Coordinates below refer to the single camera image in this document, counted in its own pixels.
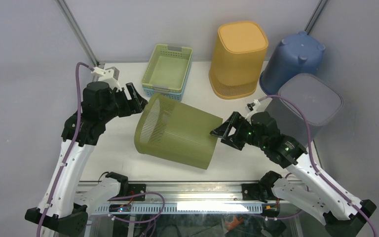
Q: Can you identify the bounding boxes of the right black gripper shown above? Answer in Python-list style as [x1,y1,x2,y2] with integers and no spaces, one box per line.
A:
[209,112,267,151]

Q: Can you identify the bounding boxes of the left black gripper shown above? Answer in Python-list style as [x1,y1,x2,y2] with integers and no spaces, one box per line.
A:
[101,82,148,122]

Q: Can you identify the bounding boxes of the light blue crate underneath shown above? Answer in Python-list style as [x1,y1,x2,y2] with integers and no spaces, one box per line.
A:
[143,63,192,102]

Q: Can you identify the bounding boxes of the olive green mesh basket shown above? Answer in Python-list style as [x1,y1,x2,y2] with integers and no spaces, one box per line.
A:
[134,93,223,170]

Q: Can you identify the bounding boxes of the light green shallow crate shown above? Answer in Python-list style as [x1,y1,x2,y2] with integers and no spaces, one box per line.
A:
[141,43,193,93]

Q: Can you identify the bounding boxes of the grey mesh basket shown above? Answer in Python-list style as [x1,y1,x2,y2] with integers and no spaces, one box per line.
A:
[265,73,343,147]

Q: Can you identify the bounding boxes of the orange mesh basket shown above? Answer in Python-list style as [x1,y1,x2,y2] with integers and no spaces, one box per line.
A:
[209,21,268,100]

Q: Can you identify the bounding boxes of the blue plastic bucket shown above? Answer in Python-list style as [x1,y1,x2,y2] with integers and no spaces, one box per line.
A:
[259,31,326,95]

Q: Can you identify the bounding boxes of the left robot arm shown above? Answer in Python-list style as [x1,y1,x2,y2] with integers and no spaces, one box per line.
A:
[25,81,148,237]

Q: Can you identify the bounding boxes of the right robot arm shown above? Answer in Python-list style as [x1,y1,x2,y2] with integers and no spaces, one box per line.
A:
[210,112,377,237]

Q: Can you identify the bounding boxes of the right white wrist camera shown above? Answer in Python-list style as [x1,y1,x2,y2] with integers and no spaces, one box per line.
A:
[246,99,261,121]

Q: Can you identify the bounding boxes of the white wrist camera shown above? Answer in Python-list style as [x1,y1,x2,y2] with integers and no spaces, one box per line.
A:
[246,99,261,121]
[92,67,121,90]

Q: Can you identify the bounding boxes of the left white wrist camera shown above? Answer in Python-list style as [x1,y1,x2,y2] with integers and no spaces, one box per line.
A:
[92,67,121,90]

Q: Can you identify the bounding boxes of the aluminium mounting rail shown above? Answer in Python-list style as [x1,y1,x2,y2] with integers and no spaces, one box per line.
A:
[75,181,308,205]

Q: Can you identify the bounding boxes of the white slotted cable duct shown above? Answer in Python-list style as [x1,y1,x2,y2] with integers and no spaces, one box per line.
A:
[93,201,263,215]

